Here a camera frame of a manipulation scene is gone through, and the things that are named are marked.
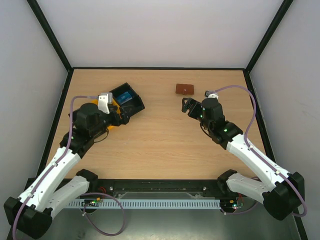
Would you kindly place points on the black bin right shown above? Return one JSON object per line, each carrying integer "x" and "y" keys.
{"x": 133, "y": 106}

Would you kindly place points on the blue card in bin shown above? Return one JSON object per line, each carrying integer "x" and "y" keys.
{"x": 124, "y": 97}

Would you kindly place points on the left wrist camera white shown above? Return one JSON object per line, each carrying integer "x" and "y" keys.
{"x": 104, "y": 100}

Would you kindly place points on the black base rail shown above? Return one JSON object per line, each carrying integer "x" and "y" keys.
{"x": 206, "y": 188}

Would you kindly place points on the yellow bin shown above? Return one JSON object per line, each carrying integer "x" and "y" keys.
{"x": 102, "y": 116}

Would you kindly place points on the slotted cable duct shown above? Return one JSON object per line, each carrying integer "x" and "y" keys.
{"x": 198, "y": 204}

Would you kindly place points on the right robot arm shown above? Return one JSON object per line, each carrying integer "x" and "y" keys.
{"x": 280, "y": 191}

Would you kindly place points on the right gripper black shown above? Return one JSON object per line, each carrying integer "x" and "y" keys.
{"x": 193, "y": 109}

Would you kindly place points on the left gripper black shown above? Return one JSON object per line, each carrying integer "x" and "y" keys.
{"x": 124, "y": 119}

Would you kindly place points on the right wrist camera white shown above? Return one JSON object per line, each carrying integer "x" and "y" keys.
{"x": 211, "y": 94}

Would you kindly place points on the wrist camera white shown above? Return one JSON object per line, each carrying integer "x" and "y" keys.
{"x": 104, "y": 100}
{"x": 211, "y": 94}

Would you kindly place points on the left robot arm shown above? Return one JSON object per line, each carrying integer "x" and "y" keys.
{"x": 34, "y": 210}

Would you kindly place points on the black frame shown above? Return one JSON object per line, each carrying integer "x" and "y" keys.
{"x": 41, "y": 18}

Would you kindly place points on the brown leather card holder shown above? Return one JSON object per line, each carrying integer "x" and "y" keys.
{"x": 184, "y": 89}

